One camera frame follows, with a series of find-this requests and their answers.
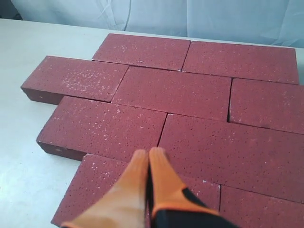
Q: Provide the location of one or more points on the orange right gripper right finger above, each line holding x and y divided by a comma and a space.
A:
170, 206

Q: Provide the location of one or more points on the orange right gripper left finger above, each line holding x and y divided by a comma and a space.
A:
124, 205

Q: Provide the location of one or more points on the red brick lifted front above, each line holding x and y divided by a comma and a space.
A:
80, 126

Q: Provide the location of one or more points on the red brick pushed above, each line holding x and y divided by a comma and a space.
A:
188, 94

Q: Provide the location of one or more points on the red brick front large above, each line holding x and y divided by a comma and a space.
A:
96, 175

